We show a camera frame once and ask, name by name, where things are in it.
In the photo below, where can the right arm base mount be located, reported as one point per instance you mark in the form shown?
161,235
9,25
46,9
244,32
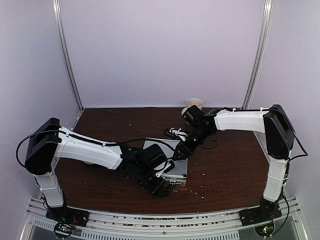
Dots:
257,215

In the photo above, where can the right aluminium frame post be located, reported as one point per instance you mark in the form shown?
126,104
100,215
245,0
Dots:
260,50

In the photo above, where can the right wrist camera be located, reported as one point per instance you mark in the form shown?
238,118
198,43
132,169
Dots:
193,115

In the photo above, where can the green plate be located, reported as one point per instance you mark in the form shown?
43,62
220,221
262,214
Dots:
88,163

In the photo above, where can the aluminium front rail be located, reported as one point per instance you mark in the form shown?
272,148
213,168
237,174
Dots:
216,225

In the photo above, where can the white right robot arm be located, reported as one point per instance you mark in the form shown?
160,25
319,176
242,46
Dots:
273,122

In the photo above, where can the aluminium poker case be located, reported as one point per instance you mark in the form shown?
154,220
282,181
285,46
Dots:
178,175

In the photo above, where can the cream ceramic mug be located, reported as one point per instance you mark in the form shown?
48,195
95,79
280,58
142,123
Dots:
193,102

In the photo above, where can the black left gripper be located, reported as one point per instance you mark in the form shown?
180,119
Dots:
157,189

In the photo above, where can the left circuit board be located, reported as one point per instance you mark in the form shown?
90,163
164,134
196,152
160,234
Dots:
63,230

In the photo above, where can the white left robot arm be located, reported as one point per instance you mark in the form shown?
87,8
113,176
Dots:
53,141

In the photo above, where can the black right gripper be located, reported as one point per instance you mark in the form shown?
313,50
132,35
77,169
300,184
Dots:
186,151

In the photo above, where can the circuit board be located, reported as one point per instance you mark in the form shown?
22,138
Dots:
63,230
265,230

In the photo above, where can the right circuit board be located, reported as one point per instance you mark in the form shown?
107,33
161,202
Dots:
265,230

